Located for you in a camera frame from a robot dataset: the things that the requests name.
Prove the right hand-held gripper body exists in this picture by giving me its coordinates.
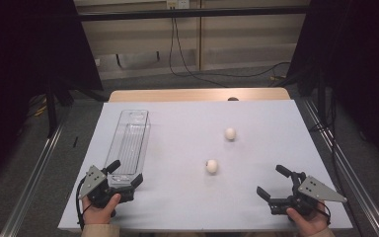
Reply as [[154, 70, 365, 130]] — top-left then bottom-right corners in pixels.
[[268, 171, 348, 217]]

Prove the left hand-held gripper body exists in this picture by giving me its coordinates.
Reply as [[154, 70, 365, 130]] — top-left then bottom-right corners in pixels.
[[78, 165, 136, 209]]

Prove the clear plastic tray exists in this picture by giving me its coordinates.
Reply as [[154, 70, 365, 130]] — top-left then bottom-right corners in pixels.
[[103, 109, 152, 190]]

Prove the white ball with dark mark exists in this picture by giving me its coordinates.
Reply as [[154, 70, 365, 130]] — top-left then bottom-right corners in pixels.
[[205, 159, 219, 175]]

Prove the plain white ball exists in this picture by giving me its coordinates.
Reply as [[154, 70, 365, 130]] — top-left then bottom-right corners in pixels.
[[224, 127, 237, 141]]

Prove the person's left hand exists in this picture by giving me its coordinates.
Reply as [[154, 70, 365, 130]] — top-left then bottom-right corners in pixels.
[[81, 193, 122, 226]]

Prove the person's right hand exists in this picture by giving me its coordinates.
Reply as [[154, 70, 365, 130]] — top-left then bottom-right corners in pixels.
[[285, 201, 331, 237]]

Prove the pale lilac table mat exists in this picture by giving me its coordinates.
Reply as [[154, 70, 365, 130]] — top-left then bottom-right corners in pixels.
[[57, 100, 353, 232]]

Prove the black metal stand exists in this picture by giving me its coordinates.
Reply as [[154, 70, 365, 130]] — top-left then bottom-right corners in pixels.
[[43, 77, 108, 138]]

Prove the wooden table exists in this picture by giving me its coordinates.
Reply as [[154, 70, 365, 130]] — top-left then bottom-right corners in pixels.
[[108, 87, 291, 103]]

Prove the black curtain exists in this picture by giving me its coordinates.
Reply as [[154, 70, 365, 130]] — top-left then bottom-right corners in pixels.
[[287, 0, 379, 176], [0, 0, 105, 191]]

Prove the black horizontal bar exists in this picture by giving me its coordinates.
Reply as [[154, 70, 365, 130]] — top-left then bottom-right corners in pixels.
[[78, 5, 311, 23]]

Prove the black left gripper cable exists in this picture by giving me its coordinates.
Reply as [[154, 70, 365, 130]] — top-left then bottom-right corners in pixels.
[[75, 177, 88, 231]]

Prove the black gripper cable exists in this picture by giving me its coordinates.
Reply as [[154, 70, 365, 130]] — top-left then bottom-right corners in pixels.
[[75, 177, 88, 231], [317, 200, 332, 226]]

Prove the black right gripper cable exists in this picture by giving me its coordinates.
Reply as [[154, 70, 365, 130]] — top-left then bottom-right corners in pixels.
[[317, 200, 332, 226]]

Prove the metal floor rail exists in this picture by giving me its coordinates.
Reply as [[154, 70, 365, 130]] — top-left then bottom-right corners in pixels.
[[301, 98, 379, 237], [0, 118, 67, 237]]

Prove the black floor cable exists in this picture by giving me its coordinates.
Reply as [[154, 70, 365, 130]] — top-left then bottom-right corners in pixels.
[[309, 92, 343, 196]]

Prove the yellow cable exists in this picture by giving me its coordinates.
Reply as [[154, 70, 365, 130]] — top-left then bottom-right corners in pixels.
[[28, 97, 48, 119]]

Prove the black hanging cable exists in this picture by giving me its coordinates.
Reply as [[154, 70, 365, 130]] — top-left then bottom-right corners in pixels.
[[173, 18, 292, 79], [168, 18, 229, 89]]

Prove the white wall outlet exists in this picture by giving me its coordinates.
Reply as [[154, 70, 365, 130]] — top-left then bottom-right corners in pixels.
[[166, 0, 190, 10]]

